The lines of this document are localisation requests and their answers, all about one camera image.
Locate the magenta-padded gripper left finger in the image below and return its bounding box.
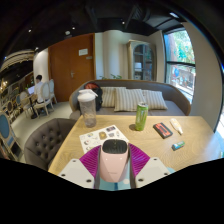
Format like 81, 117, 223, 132
57, 144, 102, 189

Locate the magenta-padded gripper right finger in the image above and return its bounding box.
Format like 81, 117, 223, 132
128, 143, 176, 189

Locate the pink computer mouse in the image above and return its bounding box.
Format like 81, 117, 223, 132
98, 138, 131, 184

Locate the white sticker sheet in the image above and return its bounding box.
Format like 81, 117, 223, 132
78, 124, 130, 155

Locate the black and red flat box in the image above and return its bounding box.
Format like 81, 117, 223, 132
152, 122, 174, 140

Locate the small teal wrapped item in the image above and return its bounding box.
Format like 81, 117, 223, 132
171, 140, 186, 152

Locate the grey tufted armchair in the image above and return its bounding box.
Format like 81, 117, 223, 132
23, 117, 78, 172

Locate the green drink can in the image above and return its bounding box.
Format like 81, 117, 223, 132
134, 101, 150, 132

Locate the white tube packet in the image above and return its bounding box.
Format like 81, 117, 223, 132
169, 117, 184, 136

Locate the clear shaker bottle white lid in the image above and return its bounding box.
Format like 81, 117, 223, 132
77, 88, 99, 129

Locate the striped cushion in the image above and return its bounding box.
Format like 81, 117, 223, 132
100, 86, 127, 108
142, 89, 168, 111
113, 87, 147, 113

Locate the black backpack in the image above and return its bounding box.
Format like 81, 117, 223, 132
83, 82, 104, 112

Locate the grey curved sofa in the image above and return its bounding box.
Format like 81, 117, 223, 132
68, 79, 192, 120

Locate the white dining chair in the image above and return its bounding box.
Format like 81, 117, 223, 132
48, 78, 58, 104
33, 81, 55, 118

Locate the person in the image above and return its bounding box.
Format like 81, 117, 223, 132
33, 74, 45, 104

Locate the blue-backed chair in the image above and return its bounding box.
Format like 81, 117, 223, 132
0, 111, 23, 158

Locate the brown wooden door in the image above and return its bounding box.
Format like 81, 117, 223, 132
48, 33, 96, 103

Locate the glass-front wooden cabinet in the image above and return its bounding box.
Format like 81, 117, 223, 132
126, 39, 158, 82

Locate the large black-framed window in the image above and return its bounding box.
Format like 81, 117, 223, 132
163, 28, 197, 101

